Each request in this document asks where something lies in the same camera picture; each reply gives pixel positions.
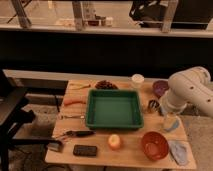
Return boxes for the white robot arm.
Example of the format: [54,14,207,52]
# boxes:
[160,67,213,132]

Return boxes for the black rectangular sponge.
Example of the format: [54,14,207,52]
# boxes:
[73,145,97,157]

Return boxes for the white plastic cup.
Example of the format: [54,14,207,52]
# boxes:
[131,74,144,89]

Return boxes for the dark metal cup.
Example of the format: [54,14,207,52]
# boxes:
[148,100,160,113]

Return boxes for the blue cloth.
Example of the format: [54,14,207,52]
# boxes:
[168,140,189,166]

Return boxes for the purple bowl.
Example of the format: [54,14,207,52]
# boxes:
[152,80,169,98]

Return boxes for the green plastic tray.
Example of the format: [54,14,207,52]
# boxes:
[85,90,144,130]

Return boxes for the metal spoon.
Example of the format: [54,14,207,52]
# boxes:
[59,115,85,120]

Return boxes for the black handled brush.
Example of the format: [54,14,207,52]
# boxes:
[46,129,96,153]

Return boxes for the red bowl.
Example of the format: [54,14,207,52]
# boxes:
[141,131,169,161]

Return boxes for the yellow banana peeler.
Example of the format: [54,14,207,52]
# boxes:
[70,84,91,90]

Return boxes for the yellow apple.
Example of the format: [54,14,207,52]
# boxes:
[108,134,121,150]

